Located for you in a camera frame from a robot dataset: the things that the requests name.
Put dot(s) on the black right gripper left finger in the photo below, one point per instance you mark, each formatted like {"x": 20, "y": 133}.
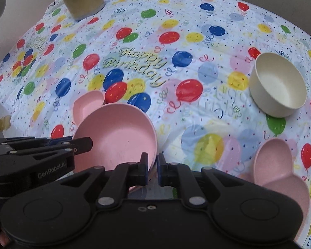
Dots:
{"x": 122, "y": 178}

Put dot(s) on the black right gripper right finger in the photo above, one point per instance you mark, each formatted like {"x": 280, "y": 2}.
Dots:
{"x": 183, "y": 180}

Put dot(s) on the pink round bowl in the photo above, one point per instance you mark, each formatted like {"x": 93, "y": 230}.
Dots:
{"x": 120, "y": 133}

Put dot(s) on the small pink eared bowl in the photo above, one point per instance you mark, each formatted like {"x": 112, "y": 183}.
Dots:
{"x": 86, "y": 104}

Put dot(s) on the pink bear-shaped plate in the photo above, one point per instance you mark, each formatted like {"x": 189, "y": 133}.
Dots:
{"x": 272, "y": 167}

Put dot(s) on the cream round bowl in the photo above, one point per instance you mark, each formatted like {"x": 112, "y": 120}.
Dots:
{"x": 276, "y": 85}

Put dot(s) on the person's left hand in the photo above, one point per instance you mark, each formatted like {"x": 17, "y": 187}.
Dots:
{"x": 4, "y": 240}

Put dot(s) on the balloon birthday tablecloth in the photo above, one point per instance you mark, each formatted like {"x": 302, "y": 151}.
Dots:
{"x": 185, "y": 63}

